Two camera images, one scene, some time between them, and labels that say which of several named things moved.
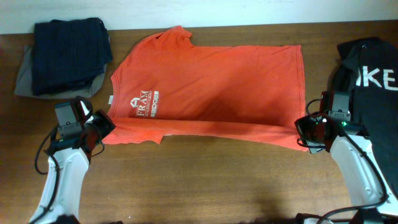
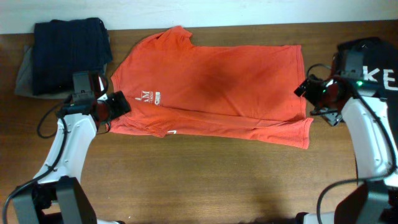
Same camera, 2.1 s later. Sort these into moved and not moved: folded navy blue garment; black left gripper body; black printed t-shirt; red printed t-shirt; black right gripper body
Moved: black left gripper body; black right gripper body
Not moved: folded navy blue garment; black printed t-shirt; red printed t-shirt
